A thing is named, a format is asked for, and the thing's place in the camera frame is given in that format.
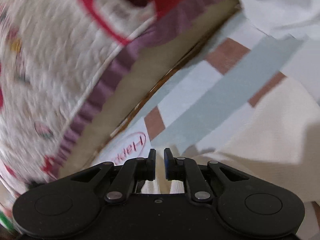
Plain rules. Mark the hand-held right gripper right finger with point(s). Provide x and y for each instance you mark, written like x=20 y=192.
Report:
x=168 y=166

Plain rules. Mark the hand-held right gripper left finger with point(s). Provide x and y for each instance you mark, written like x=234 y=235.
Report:
x=151 y=166

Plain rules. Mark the white sweatshirt with green trim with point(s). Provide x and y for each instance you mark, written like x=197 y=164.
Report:
x=275 y=130

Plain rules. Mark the checkered rug with dog print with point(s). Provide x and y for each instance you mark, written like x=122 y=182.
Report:
x=200 y=100

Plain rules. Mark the beige bed base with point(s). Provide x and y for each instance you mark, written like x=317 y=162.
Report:
x=140 y=80

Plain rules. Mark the quilted bedspread with purple ruffle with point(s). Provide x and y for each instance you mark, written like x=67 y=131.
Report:
x=50 y=55

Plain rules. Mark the white cloth sheet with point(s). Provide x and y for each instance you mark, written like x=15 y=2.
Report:
x=280 y=2

